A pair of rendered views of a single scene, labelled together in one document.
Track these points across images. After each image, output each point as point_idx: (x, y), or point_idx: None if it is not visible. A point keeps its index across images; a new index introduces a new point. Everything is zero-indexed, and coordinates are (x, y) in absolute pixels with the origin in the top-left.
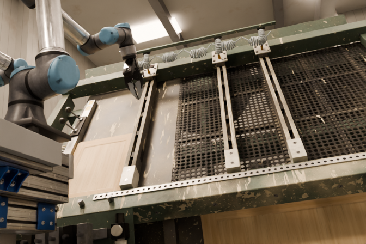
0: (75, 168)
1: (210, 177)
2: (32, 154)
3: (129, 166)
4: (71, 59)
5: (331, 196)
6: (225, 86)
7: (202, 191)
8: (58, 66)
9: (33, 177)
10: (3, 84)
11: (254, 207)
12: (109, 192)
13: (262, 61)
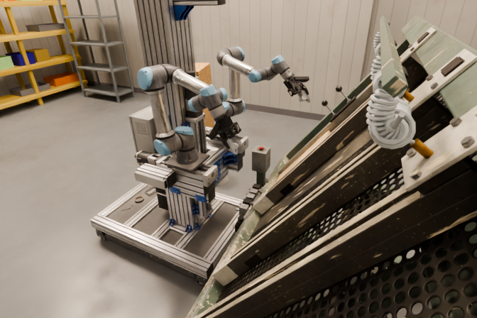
0: (301, 157)
1: (225, 257)
2: (150, 184)
3: (265, 193)
4: (157, 142)
5: None
6: (324, 187)
7: (221, 258)
8: (154, 146)
9: (179, 182)
10: (267, 79)
11: None
12: None
13: (394, 196)
